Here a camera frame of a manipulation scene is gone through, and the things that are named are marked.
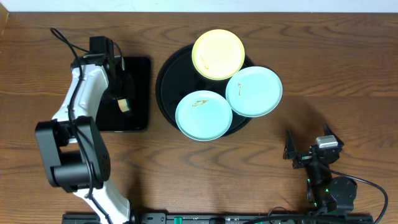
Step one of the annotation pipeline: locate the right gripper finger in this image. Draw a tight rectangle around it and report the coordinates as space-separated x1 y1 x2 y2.
323 123 344 146
283 130 296 159

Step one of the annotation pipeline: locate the yellow green sponge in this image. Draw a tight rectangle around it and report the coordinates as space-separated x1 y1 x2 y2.
118 99 131 113

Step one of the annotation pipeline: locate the mint plate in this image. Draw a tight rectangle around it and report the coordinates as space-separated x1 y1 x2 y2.
175 90 233 141
225 66 283 118

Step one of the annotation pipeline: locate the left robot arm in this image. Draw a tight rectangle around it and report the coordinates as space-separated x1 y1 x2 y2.
35 36 131 223

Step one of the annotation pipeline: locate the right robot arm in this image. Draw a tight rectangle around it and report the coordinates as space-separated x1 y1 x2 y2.
283 124 358 213

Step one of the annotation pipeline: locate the black rectangular tray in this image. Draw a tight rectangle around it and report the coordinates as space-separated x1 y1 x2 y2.
96 57 151 132

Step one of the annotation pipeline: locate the round black tray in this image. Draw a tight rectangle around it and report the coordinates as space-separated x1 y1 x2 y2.
155 45 251 137

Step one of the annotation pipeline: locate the yellow plastic plate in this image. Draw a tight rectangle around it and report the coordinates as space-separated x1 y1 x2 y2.
192 29 245 80

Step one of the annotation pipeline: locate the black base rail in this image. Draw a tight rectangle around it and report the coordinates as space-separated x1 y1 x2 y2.
61 212 374 224

